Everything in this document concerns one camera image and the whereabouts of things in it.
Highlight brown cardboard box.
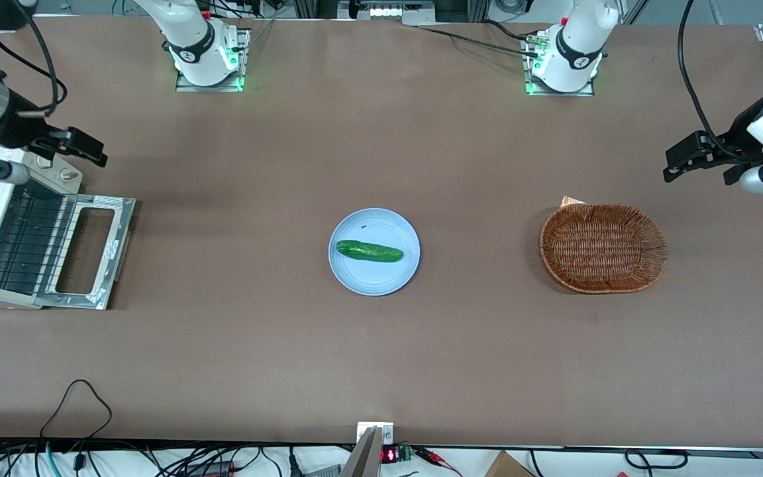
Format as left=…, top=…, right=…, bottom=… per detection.
left=484, top=450, right=536, bottom=477

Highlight flat looped black cable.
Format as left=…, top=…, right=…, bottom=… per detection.
left=625, top=449, right=689, bottom=470

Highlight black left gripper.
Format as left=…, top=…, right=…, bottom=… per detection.
left=663, top=96, right=763, bottom=186

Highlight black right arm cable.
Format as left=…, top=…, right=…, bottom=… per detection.
left=0, top=0, right=68, bottom=121

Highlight grey camera mount pole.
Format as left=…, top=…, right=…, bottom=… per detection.
left=340, top=427, right=383, bottom=477

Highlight long black table cable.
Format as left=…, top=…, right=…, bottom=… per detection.
left=418, top=26, right=541, bottom=58

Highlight black oven wire rack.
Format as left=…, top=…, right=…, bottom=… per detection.
left=0, top=189, right=76, bottom=295

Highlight short curved black cable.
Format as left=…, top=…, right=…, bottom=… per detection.
left=483, top=19, right=536, bottom=42

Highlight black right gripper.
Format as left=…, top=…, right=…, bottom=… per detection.
left=0, top=89, right=107, bottom=166

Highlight black power adapter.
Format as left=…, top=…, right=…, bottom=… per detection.
left=185, top=460, right=234, bottom=477

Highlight thin looping black cable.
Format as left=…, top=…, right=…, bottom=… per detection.
left=40, top=379, right=113, bottom=440

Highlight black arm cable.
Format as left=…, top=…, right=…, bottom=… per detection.
left=0, top=0, right=68, bottom=121
left=678, top=0, right=737, bottom=160

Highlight green cucumber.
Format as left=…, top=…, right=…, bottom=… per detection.
left=336, top=240, right=404, bottom=263

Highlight red clip leads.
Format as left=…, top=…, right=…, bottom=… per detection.
left=413, top=447, right=463, bottom=477

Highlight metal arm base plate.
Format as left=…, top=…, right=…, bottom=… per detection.
left=175, top=28, right=252, bottom=93
left=522, top=30, right=596, bottom=97

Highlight brown wicker basket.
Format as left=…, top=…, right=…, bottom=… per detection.
left=539, top=203, right=668, bottom=294

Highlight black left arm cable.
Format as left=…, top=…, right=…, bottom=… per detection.
left=678, top=0, right=737, bottom=160

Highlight light blue plate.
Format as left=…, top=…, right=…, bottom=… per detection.
left=328, top=208, right=421, bottom=296

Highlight small metal bracket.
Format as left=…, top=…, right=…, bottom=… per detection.
left=357, top=422, right=395, bottom=446

